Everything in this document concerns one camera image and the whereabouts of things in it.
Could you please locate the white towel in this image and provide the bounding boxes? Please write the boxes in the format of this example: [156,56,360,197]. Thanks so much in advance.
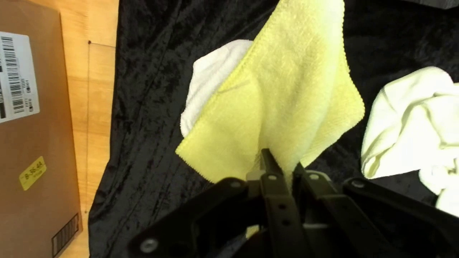
[179,39,255,138]

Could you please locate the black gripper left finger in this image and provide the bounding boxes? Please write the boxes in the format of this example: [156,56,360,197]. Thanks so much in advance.
[130,148,313,258]

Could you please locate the cardboard box with white label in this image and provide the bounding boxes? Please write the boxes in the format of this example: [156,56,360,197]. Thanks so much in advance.
[0,0,83,258]

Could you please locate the bright yellow towel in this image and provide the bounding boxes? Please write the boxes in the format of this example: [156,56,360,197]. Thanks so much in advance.
[175,0,367,185]

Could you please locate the black velvet table cloth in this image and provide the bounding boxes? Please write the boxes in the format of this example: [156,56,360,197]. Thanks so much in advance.
[87,0,459,258]

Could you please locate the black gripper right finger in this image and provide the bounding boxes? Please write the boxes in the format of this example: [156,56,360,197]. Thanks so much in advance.
[291,163,459,258]

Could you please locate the pale cream cloth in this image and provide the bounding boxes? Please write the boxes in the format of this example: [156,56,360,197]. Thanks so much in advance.
[360,65,459,220]

